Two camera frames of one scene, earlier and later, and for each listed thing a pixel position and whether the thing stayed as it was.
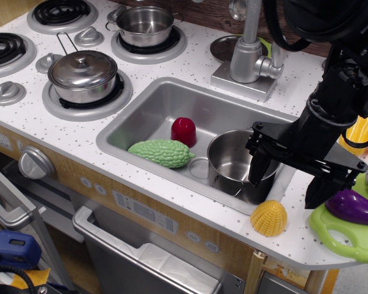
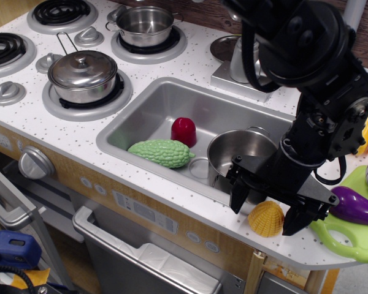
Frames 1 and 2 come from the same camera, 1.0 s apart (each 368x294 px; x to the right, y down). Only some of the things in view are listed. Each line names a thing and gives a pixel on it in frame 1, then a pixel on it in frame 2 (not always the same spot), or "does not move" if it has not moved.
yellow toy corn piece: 269,218 does not move
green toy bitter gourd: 162,153 does not move
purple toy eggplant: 352,205 does not move
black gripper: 287,143 to 310,200
